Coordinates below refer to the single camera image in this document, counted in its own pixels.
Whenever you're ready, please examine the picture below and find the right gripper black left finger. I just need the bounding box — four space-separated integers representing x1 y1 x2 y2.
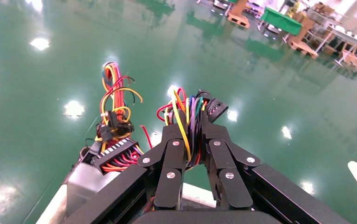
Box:
64 110 188 224

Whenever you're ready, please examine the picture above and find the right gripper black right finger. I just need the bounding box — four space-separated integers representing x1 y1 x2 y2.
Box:
201 111 352 224

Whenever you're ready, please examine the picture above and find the grey power supply with wires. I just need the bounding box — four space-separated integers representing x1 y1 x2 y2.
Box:
156 87 229 171

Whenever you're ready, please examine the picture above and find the grey vented power supply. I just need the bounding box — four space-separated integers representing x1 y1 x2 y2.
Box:
66 61 145 217

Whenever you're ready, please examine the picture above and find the wooden pallet with cardboard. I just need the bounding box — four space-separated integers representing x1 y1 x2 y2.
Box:
227 0 251 29
285 15 320 59

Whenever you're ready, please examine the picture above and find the green covered table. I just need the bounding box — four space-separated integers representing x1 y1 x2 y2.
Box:
260 7 303 36

